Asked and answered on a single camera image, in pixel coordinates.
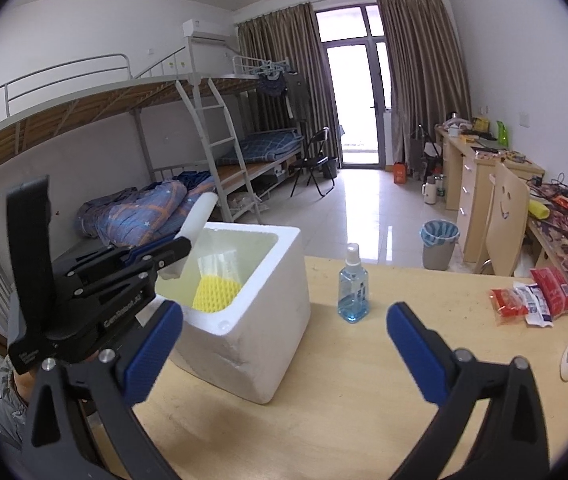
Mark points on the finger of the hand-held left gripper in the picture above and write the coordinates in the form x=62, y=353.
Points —
x=124, y=282
x=156, y=250

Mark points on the blue checked mattress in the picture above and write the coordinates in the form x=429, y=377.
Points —
x=264, y=147

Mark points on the white foam box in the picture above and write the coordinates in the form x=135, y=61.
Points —
x=264, y=340

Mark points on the white pot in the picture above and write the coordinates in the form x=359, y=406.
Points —
x=457, y=125

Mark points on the yellow packet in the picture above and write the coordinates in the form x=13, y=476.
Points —
x=538, y=209

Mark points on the white snack packet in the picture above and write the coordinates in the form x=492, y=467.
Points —
x=536, y=307

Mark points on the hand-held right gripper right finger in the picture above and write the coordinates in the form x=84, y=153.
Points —
x=416, y=355

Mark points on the white wall socket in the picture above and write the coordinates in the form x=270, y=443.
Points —
x=523, y=120

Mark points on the brown curtain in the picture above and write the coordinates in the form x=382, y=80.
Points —
x=284, y=70
x=423, y=70

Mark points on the wooden desk with drawers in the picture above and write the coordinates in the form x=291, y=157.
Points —
x=468, y=200

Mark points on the black folding chair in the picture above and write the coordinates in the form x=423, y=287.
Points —
x=314, y=165

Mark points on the blue orange quilt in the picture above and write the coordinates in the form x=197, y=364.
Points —
x=139, y=210

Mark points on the yellow black box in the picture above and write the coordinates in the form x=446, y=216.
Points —
x=480, y=124

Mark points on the green plastic container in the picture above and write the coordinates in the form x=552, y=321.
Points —
x=502, y=132

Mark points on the grey metal bunk bed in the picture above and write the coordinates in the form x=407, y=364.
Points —
x=244, y=85
x=89, y=110

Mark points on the wooden chair with smiley face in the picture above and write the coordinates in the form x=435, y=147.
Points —
x=508, y=220

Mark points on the black folded chair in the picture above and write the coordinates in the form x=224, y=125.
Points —
x=428, y=152

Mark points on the hanging dark clothes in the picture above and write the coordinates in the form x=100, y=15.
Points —
x=273, y=85

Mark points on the yellow foam net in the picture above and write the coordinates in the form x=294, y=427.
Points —
x=214, y=295

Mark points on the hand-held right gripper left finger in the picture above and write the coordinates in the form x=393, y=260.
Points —
x=154, y=350

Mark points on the light wooden desk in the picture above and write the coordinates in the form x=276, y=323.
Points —
x=548, y=255

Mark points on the small red snack packet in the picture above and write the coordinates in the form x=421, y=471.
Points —
x=506, y=305

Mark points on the orange bag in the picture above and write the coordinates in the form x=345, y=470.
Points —
x=400, y=173

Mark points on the white thermos jug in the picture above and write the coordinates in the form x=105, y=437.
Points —
x=429, y=192

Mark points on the white air conditioner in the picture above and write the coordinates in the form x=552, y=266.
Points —
x=206, y=30

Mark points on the clear spray bottle blue liquid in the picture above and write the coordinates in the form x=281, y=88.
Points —
x=353, y=295

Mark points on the grey trash bin blue liner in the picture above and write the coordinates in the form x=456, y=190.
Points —
x=439, y=245

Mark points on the large red snack packet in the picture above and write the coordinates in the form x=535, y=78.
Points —
x=556, y=290

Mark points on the glass balcony door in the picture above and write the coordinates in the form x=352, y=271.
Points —
x=353, y=100

